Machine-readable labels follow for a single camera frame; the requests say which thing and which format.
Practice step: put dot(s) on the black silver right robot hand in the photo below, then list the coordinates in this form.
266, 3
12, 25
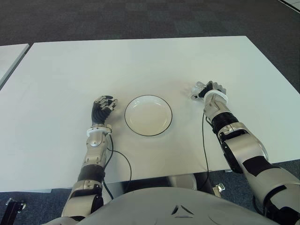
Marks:
207, 89

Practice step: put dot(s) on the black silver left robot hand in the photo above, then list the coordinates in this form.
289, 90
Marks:
99, 114

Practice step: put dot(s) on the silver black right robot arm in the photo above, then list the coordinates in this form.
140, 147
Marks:
243, 145

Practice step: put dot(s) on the white plate with black rim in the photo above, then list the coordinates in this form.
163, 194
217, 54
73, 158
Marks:
148, 116

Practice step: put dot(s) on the white robot waist part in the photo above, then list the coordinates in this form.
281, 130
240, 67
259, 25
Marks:
184, 181

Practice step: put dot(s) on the white neighbouring table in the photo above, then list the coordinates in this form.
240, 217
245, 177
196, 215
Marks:
10, 61

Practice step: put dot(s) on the grey robot torso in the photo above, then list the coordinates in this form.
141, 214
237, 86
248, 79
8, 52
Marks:
178, 208

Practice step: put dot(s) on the black stand with casters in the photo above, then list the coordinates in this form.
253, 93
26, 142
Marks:
12, 209

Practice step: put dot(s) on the small metal bracket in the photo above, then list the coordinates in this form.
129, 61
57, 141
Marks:
219, 188

